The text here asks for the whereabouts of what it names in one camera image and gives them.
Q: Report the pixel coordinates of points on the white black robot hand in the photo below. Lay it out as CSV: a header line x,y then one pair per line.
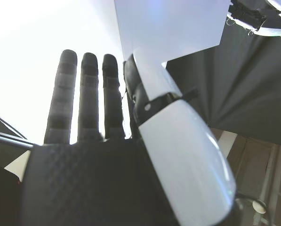
x,y
88,183

